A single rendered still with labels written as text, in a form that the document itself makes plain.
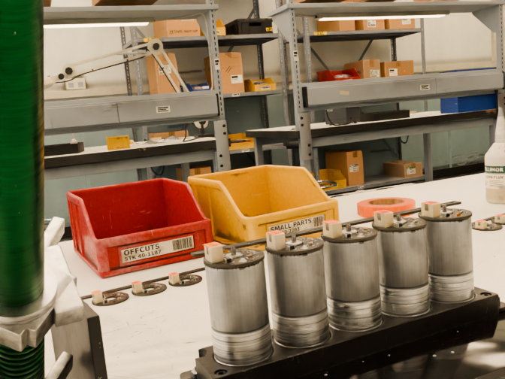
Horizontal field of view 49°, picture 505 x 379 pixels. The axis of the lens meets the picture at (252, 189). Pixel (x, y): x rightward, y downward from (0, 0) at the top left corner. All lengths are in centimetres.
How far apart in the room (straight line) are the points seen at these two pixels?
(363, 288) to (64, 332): 13
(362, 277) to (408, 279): 3
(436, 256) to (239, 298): 11
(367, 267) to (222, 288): 7
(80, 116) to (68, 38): 223
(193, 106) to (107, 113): 38
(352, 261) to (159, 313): 16
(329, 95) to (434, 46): 332
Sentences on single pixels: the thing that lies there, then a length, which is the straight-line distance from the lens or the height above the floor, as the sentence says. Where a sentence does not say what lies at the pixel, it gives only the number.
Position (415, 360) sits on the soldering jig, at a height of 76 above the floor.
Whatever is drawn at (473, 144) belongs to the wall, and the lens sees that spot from 634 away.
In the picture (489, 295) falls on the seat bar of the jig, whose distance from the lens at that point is 30.
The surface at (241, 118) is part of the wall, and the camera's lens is 488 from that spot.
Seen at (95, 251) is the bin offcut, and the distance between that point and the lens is 45.
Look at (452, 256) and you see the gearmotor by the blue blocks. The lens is 28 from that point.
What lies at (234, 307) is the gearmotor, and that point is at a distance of 22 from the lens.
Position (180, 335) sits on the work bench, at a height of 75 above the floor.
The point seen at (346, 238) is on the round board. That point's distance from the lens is 24.
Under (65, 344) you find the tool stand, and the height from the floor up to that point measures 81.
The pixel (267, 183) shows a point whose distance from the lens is 61.
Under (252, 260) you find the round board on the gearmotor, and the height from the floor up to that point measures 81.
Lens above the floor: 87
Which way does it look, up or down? 8 degrees down
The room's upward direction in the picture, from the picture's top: 5 degrees counter-clockwise
